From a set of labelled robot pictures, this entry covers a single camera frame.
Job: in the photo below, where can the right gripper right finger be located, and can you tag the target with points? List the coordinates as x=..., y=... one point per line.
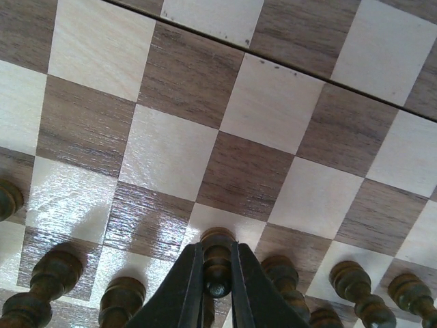
x=255, y=300

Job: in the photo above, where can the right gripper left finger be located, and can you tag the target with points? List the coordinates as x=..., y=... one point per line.
x=178, y=302

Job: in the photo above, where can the dark pawn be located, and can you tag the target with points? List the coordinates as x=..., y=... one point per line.
x=216, y=243
x=11, y=199

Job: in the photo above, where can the dark bishop chess piece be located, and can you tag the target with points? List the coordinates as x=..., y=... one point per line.
x=412, y=295

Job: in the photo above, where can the dark piece pile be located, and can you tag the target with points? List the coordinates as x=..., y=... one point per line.
x=325, y=318

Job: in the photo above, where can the dark knight chess piece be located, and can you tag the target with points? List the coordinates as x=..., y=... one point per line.
x=55, y=274

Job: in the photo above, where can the wooden chess board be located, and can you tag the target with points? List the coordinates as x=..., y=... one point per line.
x=307, y=128

